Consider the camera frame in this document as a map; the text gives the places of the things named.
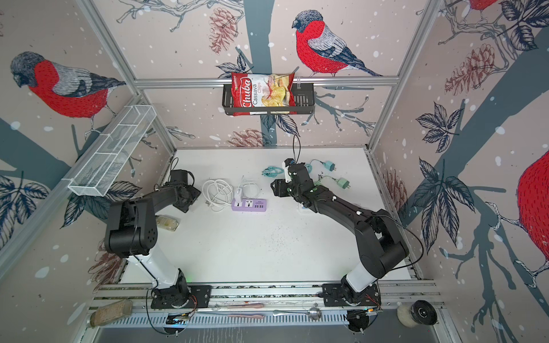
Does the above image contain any red chips bag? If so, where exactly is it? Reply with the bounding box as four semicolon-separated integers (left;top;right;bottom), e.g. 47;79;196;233
231;73;295;110

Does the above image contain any purple power strip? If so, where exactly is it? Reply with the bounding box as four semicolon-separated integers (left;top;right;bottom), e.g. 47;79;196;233
231;199;267;213

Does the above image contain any white charger with cable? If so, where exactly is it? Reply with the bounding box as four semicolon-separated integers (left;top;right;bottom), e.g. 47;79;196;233
234;177;261;204

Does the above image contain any teal charger with cable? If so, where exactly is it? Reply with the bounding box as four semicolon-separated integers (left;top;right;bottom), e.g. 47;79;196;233
262;166;285;178

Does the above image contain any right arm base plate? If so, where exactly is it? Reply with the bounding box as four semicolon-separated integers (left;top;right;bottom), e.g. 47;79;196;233
317;283;381;308

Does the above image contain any green charger with cable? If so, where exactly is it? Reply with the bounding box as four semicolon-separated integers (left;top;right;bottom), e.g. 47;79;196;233
315;174;350;190

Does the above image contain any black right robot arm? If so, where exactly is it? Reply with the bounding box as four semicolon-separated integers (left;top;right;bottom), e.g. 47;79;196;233
271;158;409;308

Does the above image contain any teal charger round plug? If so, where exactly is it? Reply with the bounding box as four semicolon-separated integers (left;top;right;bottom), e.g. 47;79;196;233
305;159;336;172

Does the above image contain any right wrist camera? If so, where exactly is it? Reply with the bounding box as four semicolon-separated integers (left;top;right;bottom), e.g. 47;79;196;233
283;158;295;183

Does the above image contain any tape roll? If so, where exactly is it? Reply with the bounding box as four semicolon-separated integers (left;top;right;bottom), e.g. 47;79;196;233
397;300;438;328

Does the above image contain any brown sponge block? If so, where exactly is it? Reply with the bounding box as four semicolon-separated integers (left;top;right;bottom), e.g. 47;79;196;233
89;300;133;327

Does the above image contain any black wire basket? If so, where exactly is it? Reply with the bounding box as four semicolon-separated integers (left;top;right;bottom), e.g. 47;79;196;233
222;83;315;116

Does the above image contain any metal spoon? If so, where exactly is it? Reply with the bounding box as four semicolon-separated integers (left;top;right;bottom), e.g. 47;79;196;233
272;306;323;321

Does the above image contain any small glass jar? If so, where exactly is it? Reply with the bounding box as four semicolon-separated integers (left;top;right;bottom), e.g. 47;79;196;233
156;215;180;232

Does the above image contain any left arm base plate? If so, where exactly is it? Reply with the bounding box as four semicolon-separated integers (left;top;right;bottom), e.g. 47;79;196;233
151;285;212;310

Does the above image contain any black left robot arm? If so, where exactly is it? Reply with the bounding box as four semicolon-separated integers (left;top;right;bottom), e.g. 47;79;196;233
104;169;201;310

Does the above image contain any white power strip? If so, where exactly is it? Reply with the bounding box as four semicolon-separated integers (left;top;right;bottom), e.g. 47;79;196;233
297;204;313;214

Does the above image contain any white power strip cord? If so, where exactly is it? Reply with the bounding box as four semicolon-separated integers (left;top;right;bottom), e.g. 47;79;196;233
201;179;234;213

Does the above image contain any white mesh shelf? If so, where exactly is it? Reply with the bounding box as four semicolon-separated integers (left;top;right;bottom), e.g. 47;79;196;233
68;104;157;197

